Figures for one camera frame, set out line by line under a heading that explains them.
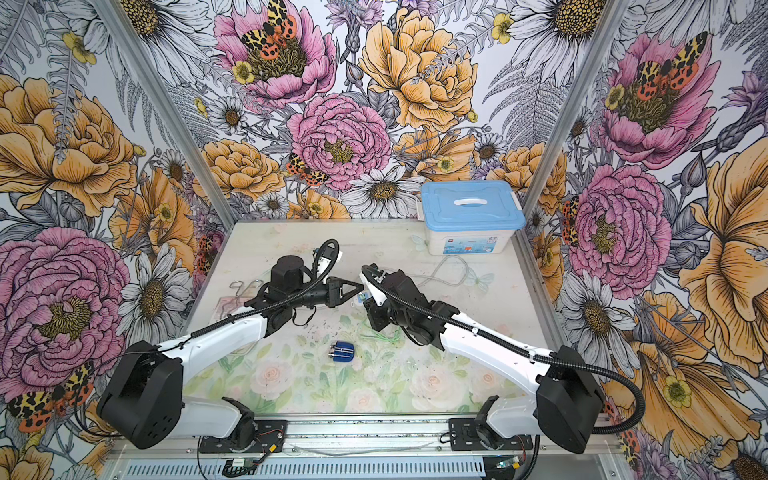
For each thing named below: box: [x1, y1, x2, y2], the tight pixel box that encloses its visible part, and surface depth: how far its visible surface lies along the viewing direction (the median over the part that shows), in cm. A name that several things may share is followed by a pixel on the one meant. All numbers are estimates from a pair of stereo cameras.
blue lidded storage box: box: [416, 180, 526, 256], surface depth 107 cm
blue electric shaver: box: [328, 341, 355, 363], surface depth 88 cm
